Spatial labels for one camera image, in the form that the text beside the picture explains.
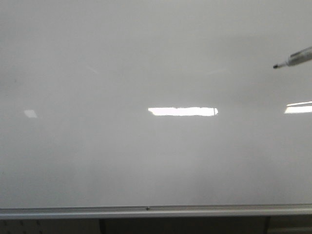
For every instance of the grey whiteboard marker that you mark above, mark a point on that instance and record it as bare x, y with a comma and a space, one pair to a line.
296, 58

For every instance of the white whiteboard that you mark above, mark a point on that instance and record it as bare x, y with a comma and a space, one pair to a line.
153, 103

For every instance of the aluminium whiteboard bottom frame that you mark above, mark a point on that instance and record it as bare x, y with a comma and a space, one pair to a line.
154, 211

